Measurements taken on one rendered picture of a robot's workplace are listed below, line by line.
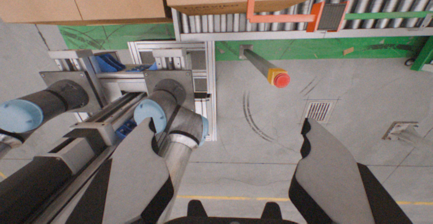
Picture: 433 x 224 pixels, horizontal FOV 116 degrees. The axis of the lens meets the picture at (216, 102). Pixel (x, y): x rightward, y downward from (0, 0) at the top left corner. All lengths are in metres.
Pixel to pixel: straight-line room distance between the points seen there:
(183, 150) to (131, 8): 1.04
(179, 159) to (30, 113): 0.58
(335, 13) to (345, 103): 1.90
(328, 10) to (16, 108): 1.09
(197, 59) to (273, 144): 1.74
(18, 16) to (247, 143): 2.58
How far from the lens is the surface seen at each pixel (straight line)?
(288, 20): 0.59
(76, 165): 0.64
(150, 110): 0.48
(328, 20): 0.63
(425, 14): 1.56
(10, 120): 0.86
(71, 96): 0.90
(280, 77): 0.67
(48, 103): 0.86
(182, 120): 0.50
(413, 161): 4.02
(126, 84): 0.89
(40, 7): 1.66
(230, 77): 1.71
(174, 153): 0.46
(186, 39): 1.07
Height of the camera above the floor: 1.63
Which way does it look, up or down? 63 degrees down
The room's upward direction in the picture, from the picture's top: 176 degrees counter-clockwise
